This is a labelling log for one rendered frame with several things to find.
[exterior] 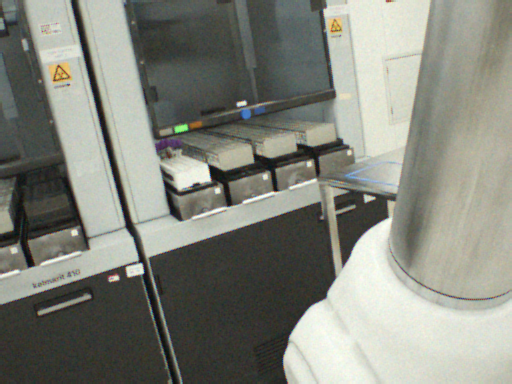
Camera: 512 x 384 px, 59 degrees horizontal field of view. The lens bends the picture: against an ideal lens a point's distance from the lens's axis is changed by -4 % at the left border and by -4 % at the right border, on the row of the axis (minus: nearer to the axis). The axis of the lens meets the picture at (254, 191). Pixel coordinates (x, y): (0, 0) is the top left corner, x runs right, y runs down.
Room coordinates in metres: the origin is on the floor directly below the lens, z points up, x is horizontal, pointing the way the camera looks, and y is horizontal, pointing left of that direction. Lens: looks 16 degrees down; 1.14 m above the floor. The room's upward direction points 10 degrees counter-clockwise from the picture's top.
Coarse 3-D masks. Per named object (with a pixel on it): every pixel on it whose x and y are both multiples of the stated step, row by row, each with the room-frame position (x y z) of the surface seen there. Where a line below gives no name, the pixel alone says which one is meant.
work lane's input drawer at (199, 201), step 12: (168, 192) 1.35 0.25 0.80; (180, 192) 1.26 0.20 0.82; (192, 192) 1.28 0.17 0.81; (204, 192) 1.28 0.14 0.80; (216, 192) 1.30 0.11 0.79; (180, 204) 1.26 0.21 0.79; (192, 204) 1.27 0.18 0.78; (204, 204) 1.28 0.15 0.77; (216, 204) 1.29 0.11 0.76; (192, 216) 1.23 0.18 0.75; (204, 216) 1.23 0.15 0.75
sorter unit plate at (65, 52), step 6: (54, 48) 1.26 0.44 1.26; (60, 48) 1.26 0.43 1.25; (66, 48) 1.27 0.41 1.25; (72, 48) 1.27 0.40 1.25; (78, 48) 1.28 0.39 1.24; (42, 54) 1.24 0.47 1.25; (48, 54) 1.25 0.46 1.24; (54, 54) 1.25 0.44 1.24; (60, 54) 1.26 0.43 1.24; (66, 54) 1.27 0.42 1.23; (72, 54) 1.27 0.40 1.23; (78, 54) 1.28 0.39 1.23; (42, 60) 1.24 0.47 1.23; (48, 60) 1.25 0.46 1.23; (54, 60) 1.25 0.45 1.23
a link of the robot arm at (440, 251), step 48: (432, 0) 0.25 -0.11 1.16; (480, 0) 0.22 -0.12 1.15; (432, 48) 0.25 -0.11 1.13; (480, 48) 0.22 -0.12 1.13; (432, 96) 0.25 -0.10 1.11; (480, 96) 0.22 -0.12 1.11; (432, 144) 0.26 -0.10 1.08; (480, 144) 0.23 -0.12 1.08; (432, 192) 0.26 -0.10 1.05; (480, 192) 0.24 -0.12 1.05; (384, 240) 0.34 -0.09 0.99; (432, 240) 0.27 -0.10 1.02; (480, 240) 0.25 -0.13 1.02; (336, 288) 0.35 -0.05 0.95; (384, 288) 0.30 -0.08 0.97; (432, 288) 0.28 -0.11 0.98; (480, 288) 0.26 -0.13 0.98; (336, 336) 0.32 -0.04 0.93; (384, 336) 0.28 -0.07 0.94; (432, 336) 0.26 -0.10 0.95; (480, 336) 0.26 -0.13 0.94
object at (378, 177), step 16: (368, 160) 1.23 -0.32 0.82; (384, 160) 1.20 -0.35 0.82; (400, 160) 1.17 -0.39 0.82; (320, 176) 1.16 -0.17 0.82; (336, 176) 1.13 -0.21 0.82; (352, 176) 1.11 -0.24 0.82; (368, 176) 1.08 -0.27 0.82; (384, 176) 1.06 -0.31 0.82; (320, 192) 1.16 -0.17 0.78; (368, 192) 1.00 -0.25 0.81; (384, 192) 0.95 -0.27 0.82; (336, 224) 1.15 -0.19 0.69; (336, 240) 1.15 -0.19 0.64; (336, 256) 1.15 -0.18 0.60; (336, 272) 1.14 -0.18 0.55
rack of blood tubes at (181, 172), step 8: (168, 160) 1.51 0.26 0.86; (176, 160) 1.49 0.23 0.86; (184, 160) 1.46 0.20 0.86; (192, 160) 1.44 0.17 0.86; (160, 168) 1.46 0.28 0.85; (168, 168) 1.38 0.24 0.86; (176, 168) 1.36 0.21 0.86; (184, 168) 1.34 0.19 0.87; (192, 168) 1.32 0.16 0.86; (200, 168) 1.32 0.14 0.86; (208, 168) 1.33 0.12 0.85; (168, 176) 1.51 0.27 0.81; (176, 176) 1.30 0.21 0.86; (184, 176) 1.30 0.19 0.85; (192, 176) 1.31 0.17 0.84; (200, 176) 1.32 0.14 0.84; (208, 176) 1.33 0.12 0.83; (176, 184) 1.31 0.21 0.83; (184, 184) 1.30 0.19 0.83
